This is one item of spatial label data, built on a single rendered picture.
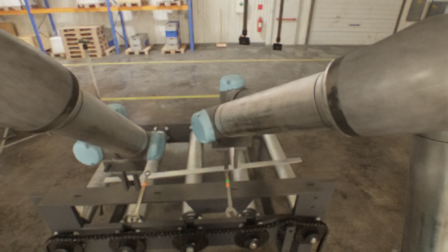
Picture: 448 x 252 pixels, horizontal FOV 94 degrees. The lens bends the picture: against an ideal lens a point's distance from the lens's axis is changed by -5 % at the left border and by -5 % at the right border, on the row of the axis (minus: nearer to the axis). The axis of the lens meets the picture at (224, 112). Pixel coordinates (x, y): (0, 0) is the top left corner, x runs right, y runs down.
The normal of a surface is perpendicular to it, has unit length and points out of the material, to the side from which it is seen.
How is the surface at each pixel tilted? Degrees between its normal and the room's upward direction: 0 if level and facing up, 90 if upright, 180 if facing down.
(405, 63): 55
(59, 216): 90
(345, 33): 90
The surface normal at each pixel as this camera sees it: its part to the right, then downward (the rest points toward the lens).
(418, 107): -0.37, 0.53
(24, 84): 0.87, 0.17
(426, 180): -0.92, 0.24
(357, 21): 0.07, 0.47
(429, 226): -0.81, 0.28
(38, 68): 0.91, -0.26
